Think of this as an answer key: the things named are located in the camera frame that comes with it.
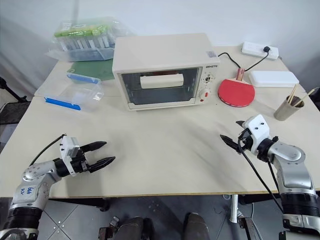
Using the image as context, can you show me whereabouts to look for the cream toaster oven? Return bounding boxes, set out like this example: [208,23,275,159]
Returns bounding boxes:
[111,33,221,112]

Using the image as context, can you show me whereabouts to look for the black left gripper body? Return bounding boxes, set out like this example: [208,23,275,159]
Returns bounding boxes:
[70,147,92,174]

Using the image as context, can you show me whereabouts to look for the plastic bag of tubes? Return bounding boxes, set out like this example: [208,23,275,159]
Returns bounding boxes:
[44,16,133,62]

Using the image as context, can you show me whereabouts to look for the dark object at table side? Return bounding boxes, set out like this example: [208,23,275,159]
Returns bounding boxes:
[309,86,320,111]

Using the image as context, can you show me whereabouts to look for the beige chopstick cup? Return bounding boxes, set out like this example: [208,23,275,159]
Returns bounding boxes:
[273,96,305,122]

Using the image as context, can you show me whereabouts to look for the dark rounded shape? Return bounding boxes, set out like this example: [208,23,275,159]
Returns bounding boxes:
[116,216,154,240]
[183,212,210,240]

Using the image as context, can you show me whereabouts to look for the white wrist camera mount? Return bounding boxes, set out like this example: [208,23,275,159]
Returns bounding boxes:
[59,134,81,176]
[243,114,272,155]

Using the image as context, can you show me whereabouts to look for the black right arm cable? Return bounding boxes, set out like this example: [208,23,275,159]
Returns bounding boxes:
[237,139,285,214]

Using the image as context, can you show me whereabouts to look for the white power strip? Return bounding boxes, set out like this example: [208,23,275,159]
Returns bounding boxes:
[241,41,280,61]

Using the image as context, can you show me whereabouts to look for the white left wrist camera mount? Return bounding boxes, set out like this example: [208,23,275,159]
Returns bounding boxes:
[59,134,81,176]

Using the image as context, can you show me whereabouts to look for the clear container blue clips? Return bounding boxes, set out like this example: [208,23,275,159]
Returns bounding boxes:
[43,69,105,113]

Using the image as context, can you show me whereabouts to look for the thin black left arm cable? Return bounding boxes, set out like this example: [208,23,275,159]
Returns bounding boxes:
[29,134,66,166]

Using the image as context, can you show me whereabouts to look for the green mat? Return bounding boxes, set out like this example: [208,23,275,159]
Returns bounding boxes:
[67,58,116,82]

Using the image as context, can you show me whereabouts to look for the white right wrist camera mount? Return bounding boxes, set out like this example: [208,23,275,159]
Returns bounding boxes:
[243,114,272,155]

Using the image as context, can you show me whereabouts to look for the wooden chopstick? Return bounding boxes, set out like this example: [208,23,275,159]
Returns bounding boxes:
[298,89,318,104]
[287,84,298,104]

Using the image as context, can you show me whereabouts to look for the black stand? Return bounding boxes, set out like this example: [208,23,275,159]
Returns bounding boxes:
[0,76,31,126]

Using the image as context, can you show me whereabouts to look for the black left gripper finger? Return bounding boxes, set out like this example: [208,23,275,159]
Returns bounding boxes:
[82,141,108,153]
[88,156,116,173]

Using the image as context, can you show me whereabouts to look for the white table leg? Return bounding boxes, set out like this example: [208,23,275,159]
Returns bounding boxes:
[229,193,240,224]

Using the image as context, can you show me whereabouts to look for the red table tennis paddle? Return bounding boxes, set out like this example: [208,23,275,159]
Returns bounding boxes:
[216,67,256,108]

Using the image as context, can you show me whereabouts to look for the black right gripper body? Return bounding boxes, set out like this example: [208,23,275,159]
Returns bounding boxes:
[237,128,255,151]

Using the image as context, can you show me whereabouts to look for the white rectangular box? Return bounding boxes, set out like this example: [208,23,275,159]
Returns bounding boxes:
[247,70,300,88]

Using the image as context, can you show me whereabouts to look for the metal baking tray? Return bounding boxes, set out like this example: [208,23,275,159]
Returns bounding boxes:
[129,87,195,105]

